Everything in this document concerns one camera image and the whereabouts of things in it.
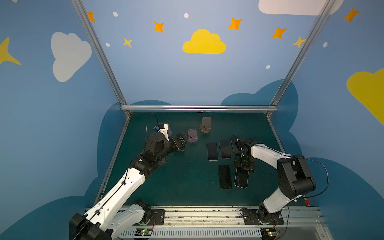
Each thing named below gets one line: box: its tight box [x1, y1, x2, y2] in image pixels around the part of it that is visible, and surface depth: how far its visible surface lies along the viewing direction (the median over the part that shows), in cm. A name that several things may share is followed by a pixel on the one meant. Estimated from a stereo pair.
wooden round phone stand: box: [199, 117, 212, 134], surface depth 110 cm
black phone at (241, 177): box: [234, 167, 249, 189], surface depth 88 cm
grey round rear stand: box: [187, 128, 198, 143], surface depth 103 cm
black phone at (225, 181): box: [219, 165, 232, 189], surface depth 92 cm
